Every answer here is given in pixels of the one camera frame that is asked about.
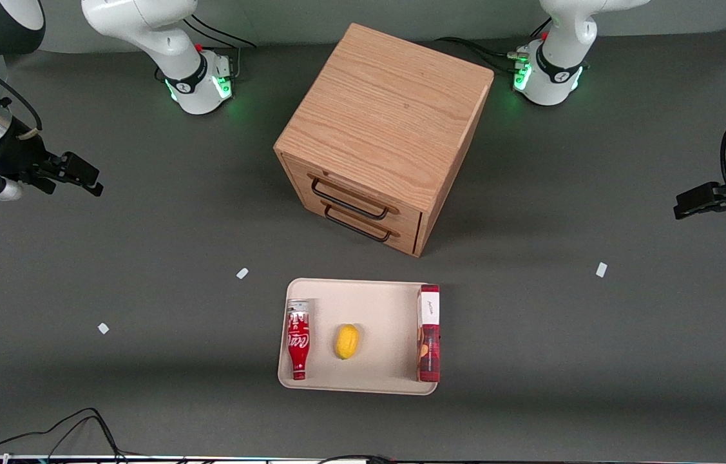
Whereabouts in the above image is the long black table cable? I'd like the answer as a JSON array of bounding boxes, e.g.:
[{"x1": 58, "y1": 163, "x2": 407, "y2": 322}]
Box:
[{"x1": 0, "y1": 407, "x2": 129, "y2": 464}]

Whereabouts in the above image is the yellow lemon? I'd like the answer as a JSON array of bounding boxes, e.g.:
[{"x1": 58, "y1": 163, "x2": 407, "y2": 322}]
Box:
[{"x1": 335, "y1": 324, "x2": 361, "y2": 361}]

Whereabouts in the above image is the black cable at edge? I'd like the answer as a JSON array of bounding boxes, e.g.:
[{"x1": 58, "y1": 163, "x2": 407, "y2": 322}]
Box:
[{"x1": 318, "y1": 454, "x2": 397, "y2": 464}]

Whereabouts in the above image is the wooden drawer front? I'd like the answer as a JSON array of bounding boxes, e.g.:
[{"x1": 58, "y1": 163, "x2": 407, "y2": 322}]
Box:
[{"x1": 298, "y1": 193, "x2": 421, "y2": 256}]

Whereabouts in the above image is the beige plastic tray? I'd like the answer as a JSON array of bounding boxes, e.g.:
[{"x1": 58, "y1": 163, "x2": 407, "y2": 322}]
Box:
[{"x1": 278, "y1": 278, "x2": 439, "y2": 396}]

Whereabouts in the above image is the black metal drawer handle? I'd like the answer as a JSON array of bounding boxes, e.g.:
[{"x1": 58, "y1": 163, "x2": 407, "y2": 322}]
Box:
[
  {"x1": 323, "y1": 205, "x2": 394, "y2": 244},
  {"x1": 310, "y1": 177, "x2": 392, "y2": 222}
]

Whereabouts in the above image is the black left arm base cable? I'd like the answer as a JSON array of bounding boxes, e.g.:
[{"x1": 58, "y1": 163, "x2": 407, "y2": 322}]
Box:
[{"x1": 434, "y1": 36, "x2": 522, "y2": 74}]

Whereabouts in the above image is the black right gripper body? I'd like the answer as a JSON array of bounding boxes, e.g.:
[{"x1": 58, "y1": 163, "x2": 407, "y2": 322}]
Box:
[{"x1": 0, "y1": 132, "x2": 61, "y2": 195}]

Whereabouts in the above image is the red snack box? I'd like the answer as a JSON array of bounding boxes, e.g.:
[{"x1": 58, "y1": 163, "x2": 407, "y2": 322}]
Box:
[{"x1": 416, "y1": 284, "x2": 441, "y2": 383}]

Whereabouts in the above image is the black right arm base cable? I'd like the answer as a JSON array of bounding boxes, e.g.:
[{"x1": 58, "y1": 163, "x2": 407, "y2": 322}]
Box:
[{"x1": 182, "y1": 13, "x2": 258, "y2": 50}]

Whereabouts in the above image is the black arm base cable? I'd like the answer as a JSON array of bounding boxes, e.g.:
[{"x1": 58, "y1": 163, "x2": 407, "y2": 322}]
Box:
[
  {"x1": 434, "y1": 36, "x2": 522, "y2": 74},
  {"x1": 182, "y1": 13, "x2": 258, "y2": 50}
]

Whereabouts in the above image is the red coke bottle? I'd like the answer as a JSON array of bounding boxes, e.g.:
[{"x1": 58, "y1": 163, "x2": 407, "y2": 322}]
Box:
[{"x1": 285, "y1": 298, "x2": 311, "y2": 381}]

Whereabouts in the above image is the wooden drawer cabinet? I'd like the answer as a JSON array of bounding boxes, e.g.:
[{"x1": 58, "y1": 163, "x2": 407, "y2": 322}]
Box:
[{"x1": 273, "y1": 23, "x2": 495, "y2": 258}]

